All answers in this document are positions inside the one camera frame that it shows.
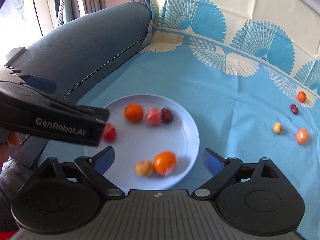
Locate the red candy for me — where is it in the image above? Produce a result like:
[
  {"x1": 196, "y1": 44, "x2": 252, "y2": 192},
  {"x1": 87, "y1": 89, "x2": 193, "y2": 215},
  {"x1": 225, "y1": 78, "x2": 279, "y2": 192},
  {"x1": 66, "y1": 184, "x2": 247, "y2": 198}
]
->
[
  {"x1": 146, "y1": 108, "x2": 162, "y2": 126},
  {"x1": 103, "y1": 124, "x2": 117, "y2": 142}
]

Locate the beige longan front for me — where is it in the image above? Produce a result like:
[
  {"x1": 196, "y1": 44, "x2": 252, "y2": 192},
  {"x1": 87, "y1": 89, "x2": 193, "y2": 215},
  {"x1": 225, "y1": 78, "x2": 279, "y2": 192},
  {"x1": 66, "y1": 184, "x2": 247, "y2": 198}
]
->
[{"x1": 135, "y1": 160, "x2": 153, "y2": 177}]

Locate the beige longan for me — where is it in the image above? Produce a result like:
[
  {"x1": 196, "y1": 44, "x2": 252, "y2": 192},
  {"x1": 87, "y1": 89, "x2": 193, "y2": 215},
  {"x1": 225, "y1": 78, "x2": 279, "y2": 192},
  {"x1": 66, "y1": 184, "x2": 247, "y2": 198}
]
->
[
  {"x1": 135, "y1": 160, "x2": 153, "y2": 177},
  {"x1": 273, "y1": 122, "x2": 283, "y2": 134}
]

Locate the orange front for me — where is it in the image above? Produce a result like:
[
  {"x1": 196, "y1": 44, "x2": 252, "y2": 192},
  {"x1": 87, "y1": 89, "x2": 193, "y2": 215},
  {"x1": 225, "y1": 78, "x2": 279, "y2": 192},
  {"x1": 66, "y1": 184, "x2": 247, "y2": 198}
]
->
[{"x1": 153, "y1": 151, "x2": 177, "y2": 176}]

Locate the bare tangerine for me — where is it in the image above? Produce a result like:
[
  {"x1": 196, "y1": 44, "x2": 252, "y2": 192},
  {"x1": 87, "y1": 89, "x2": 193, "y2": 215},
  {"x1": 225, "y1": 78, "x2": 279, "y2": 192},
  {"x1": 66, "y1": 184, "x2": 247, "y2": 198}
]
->
[{"x1": 124, "y1": 104, "x2": 144, "y2": 124}]

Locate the small orange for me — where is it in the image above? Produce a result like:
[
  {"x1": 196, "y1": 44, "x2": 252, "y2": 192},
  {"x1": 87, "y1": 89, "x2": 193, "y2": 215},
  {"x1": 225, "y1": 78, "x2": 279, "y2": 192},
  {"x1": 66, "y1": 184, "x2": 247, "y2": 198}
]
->
[{"x1": 297, "y1": 91, "x2": 307, "y2": 103}]

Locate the person's left hand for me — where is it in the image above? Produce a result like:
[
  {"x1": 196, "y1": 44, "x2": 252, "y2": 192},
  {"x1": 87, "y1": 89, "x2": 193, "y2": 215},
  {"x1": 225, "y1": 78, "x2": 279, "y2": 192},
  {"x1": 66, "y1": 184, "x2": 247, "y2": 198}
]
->
[{"x1": 0, "y1": 132, "x2": 20, "y2": 165}]

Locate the lavender round plate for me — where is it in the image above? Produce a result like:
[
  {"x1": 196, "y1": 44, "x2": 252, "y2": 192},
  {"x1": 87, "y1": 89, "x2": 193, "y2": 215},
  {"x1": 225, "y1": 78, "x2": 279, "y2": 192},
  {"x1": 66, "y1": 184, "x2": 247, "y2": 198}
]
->
[{"x1": 84, "y1": 94, "x2": 200, "y2": 193}]

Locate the blue fabric sofa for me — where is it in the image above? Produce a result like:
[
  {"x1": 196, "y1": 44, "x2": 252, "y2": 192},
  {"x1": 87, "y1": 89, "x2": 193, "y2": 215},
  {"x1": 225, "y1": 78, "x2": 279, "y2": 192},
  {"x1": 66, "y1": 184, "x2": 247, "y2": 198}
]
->
[{"x1": 1, "y1": 0, "x2": 151, "y2": 232}]

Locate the garment steamer stand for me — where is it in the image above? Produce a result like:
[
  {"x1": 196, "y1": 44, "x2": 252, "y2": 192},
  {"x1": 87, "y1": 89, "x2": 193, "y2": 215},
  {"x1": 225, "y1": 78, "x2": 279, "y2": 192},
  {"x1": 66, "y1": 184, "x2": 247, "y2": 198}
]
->
[{"x1": 56, "y1": 0, "x2": 69, "y2": 27}]

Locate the blue fan-pattern tablecloth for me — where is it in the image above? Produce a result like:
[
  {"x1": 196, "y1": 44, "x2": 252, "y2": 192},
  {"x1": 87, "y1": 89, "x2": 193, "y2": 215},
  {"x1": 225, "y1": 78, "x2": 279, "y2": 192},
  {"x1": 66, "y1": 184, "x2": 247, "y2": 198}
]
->
[{"x1": 37, "y1": 0, "x2": 320, "y2": 238}]

